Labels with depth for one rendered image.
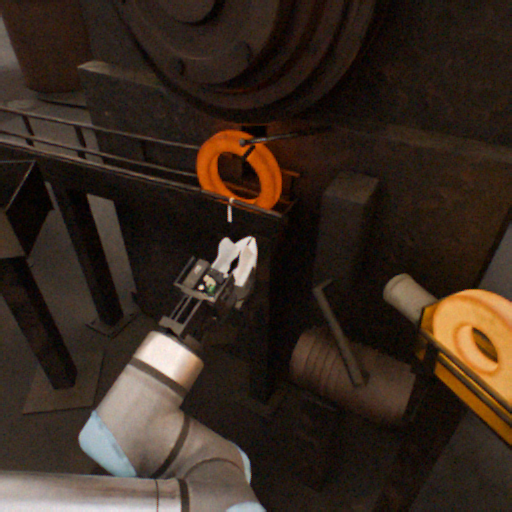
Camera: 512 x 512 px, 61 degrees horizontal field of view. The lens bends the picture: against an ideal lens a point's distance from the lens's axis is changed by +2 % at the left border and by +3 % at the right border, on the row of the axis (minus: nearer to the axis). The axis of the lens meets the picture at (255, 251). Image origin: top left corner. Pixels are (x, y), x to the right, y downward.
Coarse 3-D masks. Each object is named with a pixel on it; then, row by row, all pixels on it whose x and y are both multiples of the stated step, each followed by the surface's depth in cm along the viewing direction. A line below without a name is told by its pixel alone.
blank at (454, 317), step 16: (448, 304) 63; (464, 304) 60; (480, 304) 58; (496, 304) 57; (448, 320) 64; (464, 320) 61; (480, 320) 59; (496, 320) 56; (448, 336) 65; (464, 336) 64; (496, 336) 57; (464, 352) 64; (480, 352) 65; (480, 368) 62; (496, 368) 59; (496, 384) 60
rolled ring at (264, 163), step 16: (208, 144) 84; (224, 144) 82; (256, 144) 81; (208, 160) 87; (256, 160) 81; (272, 160) 82; (208, 176) 89; (272, 176) 82; (224, 192) 92; (272, 192) 84
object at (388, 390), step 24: (312, 336) 84; (312, 360) 82; (336, 360) 81; (360, 360) 80; (384, 360) 81; (312, 384) 83; (336, 384) 80; (384, 384) 77; (408, 384) 78; (312, 408) 90; (336, 408) 87; (360, 408) 79; (384, 408) 76; (312, 432) 96; (336, 432) 103; (312, 456) 102; (312, 480) 109
